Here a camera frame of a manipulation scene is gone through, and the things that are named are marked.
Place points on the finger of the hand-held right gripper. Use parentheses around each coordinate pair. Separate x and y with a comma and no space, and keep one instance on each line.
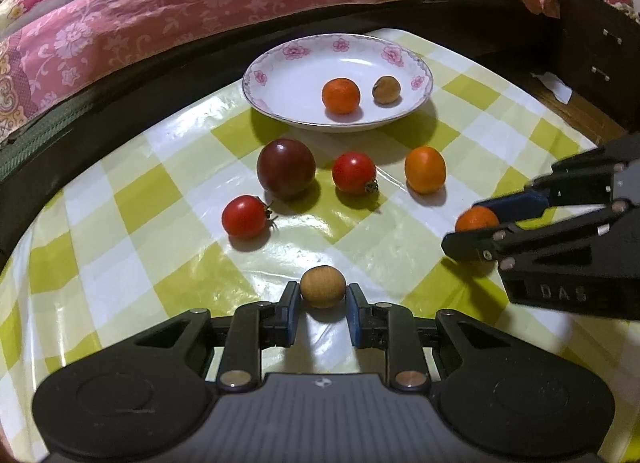
(530,240)
(517,205)

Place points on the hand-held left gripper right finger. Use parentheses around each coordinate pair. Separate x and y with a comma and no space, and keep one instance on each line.
(354,317)

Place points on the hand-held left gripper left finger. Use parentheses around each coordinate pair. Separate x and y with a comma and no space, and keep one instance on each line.
(288,315)

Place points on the tan longan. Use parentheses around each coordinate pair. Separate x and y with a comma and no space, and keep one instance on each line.
(322,287)

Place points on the small orange tangerine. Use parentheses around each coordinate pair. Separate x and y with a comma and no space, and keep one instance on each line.
(475,220)
(341,96)

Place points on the orange cherry tomato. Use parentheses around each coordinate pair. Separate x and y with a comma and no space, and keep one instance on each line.
(425,170)

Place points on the red cherry tomato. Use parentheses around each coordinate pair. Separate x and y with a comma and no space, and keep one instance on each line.
(353,172)
(244,217)

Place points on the dark purple tomato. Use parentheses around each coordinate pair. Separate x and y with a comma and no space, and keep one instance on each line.
(286,169)

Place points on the white floral rim plate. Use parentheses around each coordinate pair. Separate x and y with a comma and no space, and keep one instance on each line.
(295,93)

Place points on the white paper scrap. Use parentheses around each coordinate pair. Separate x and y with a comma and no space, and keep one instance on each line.
(555,85)

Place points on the green checked tablecloth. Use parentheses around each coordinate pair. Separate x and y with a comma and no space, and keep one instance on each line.
(165,243)

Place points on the brown longan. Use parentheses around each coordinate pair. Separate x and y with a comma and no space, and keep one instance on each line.
(386,90)

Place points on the dark wooden cabinet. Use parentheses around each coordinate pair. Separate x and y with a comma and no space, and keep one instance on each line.
(600,43)

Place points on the grey mattress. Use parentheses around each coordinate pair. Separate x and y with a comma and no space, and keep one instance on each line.
(40,143)

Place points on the pink floral bed sheet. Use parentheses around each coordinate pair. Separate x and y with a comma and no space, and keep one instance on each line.
(175,3)

